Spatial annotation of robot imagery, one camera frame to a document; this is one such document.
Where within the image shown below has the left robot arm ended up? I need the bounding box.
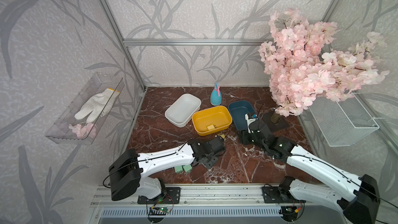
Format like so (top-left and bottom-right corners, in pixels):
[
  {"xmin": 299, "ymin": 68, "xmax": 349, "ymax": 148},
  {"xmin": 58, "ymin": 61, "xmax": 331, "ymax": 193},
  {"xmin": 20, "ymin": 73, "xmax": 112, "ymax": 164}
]
[{"xmin": 107, "ymin": 136, "xmax": 226, "ymax": 204}]

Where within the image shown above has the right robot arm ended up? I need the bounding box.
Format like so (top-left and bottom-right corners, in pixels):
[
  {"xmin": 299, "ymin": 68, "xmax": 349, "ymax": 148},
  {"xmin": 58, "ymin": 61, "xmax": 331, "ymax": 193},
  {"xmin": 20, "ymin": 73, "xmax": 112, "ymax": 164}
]
[{"xmin": 236, "ymin": 116, "xmax": 380, "ymax": 224}]

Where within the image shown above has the yellow storage box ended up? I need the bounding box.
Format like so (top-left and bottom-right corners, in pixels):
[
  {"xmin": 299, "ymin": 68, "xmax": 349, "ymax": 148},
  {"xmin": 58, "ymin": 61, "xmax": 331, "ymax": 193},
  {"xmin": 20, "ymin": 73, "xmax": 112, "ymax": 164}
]
[{"xmin": 192, "ymin": 105, "xmax": 232, "ymax": 136}]

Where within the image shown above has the dark teal storage box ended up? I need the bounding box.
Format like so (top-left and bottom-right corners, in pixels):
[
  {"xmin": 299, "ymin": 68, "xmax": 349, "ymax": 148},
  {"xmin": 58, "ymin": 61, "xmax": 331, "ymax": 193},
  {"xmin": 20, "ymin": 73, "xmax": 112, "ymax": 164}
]
[{"xmin": 228, "ymin": 100, "xmax": 257, "ymax": 133}]

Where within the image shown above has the white storage box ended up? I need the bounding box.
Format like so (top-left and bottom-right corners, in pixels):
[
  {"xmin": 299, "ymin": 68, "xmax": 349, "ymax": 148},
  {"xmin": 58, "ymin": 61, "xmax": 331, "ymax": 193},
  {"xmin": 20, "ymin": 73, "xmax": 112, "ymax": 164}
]
[{"xmin": 165, "ymin": 93, "xmax": 202, "ymax": 128}]

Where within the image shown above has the green plug bottom right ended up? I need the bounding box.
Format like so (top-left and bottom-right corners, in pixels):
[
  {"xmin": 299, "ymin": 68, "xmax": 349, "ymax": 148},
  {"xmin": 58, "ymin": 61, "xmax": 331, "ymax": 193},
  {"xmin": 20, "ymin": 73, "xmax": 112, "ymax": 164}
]
[{"xmin": 182, "ymin": 165, "xmax": 193, "ymax": 173}]

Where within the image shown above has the green plug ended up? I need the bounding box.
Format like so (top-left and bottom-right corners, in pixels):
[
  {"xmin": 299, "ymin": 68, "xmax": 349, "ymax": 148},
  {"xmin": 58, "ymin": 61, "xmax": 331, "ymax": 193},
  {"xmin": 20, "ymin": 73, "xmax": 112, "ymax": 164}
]
[
  {"xmin": 182, "ymin": 165, "xmax": 193, "ymax": 173},
  {"xmin": 174, "ymin": 166, "xmax": 183, "ymax": 173}
]

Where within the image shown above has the green plug bottom left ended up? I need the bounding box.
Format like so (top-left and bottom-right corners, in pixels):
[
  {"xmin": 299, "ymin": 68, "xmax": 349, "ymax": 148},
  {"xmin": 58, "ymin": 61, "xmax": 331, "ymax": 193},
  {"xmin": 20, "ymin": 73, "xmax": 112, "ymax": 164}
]
[{"xmin": 174, "ymin": 166, "xmax": 183, "ymax": 173}]

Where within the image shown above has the pink cherry blossom plant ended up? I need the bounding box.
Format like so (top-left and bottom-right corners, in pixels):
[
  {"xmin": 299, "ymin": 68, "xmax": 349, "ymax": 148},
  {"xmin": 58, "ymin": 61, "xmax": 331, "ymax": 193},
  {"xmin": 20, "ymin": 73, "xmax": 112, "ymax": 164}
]
[{"xmin": 258, "ymin": 9, "xmax": 389, "ymax": 118}]

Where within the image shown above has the white work glove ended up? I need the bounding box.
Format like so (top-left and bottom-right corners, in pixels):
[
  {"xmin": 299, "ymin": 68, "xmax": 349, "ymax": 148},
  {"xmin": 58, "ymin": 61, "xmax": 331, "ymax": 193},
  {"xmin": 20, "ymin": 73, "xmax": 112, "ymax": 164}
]
[{"xmin": 74, "ymin": 88, "xmax": 120, "ymax": 123}]

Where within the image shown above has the pink flower on shelf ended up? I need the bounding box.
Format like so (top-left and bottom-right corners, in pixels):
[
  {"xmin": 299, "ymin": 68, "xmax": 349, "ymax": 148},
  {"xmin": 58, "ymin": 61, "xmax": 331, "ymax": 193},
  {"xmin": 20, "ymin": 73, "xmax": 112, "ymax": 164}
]
[{"xmin": 68, "ymin": 122, "xmax": 97, "ymax": 139}]

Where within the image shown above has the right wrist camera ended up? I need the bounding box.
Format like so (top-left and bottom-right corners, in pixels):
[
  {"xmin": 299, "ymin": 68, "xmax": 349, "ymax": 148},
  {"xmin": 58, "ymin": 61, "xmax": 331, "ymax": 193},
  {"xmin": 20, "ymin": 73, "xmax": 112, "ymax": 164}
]
[{"xmin": 245, "ymin": 114, "xmax": 258, "ymax": 130}]

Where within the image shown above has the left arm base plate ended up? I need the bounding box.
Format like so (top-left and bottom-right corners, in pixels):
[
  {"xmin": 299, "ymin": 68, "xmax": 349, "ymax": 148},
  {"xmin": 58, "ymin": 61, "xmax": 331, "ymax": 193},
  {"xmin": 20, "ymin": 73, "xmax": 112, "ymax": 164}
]
[{"xmin": 137, "ymin": 187, "xmax": 181, "ymax": 205}]

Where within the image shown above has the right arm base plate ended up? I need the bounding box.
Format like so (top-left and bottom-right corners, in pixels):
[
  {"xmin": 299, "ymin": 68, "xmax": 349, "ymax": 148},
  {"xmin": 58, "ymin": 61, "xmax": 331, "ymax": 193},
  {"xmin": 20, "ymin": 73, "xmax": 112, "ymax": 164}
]
[{"xmin": 262, "ymin": 184, "xmax": 306, "ymax": 205}]

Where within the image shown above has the white wire mesh basket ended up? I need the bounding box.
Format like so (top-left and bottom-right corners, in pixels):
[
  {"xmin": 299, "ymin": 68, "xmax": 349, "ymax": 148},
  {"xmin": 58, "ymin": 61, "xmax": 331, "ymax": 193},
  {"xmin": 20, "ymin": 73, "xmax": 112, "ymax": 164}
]
[{"xmin": 309, "ymin": 96, "xmax": 379, "ymax": 147}]

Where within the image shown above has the aluminium front rail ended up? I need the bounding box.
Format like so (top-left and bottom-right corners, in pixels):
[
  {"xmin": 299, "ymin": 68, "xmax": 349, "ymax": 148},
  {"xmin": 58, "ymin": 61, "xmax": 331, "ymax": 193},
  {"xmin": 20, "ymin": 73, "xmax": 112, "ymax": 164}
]
[{"xmin": 90, "ymin": 184, "xmax": 353, "ymax": 207}]

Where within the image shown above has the clear acrylic wall shelf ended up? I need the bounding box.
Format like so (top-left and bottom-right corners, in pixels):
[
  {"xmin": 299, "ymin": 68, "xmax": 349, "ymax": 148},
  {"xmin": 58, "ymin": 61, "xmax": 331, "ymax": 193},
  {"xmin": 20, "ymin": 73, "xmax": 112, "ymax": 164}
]
[{"xmin": 45, "ymin": 72, "xmax": 125, "ymax": 145}]

